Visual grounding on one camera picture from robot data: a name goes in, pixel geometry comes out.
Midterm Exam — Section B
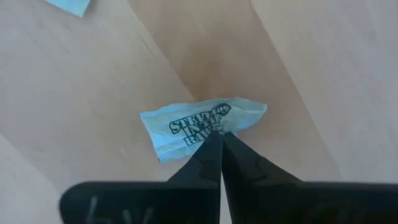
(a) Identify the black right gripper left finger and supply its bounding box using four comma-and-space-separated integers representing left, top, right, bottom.
58, 131, 224, 224

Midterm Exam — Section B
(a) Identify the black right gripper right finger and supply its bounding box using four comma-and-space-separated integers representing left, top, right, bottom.
222, 131, 398, 224

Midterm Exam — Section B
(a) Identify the light blue sweetener packet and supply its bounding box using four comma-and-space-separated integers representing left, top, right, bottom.
139, 96, 269, 164

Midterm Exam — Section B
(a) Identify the green white stevia packet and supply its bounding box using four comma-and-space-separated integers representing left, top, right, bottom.
42, 0, 92, 19

